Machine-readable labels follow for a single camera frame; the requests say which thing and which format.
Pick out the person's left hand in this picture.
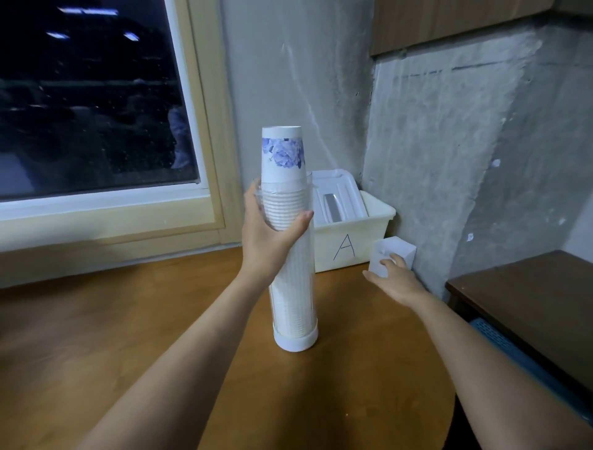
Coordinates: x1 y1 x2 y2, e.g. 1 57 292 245
241 180 316 291

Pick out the person's right hand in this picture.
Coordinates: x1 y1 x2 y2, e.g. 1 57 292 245
361 252 432 312

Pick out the nested stack of paper cups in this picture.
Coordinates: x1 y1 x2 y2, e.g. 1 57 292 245
261 125 316 335

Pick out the clear tube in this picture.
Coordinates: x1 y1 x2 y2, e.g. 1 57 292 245
259 125 320 354

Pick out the person's left forearm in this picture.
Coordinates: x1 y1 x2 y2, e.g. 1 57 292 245
78 273 270 450

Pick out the person's right forearm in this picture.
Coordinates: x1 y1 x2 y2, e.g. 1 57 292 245
412 292 593 450

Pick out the translucent plastic box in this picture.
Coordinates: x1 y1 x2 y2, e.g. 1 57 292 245
308 190 398 274

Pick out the white plastic lid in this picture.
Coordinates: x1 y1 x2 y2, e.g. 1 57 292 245
310 169 370 224

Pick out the dark wooden side counter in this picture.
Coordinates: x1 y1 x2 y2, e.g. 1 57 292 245
447 248 593 391

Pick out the blue bin with tan rim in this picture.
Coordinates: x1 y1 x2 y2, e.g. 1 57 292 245
468 318 593 409

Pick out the white framed window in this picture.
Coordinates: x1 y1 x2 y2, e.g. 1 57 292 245
0 0 244 284

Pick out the brown wooden wall cabinet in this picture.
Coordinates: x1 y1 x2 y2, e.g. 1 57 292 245
371 0 593 57

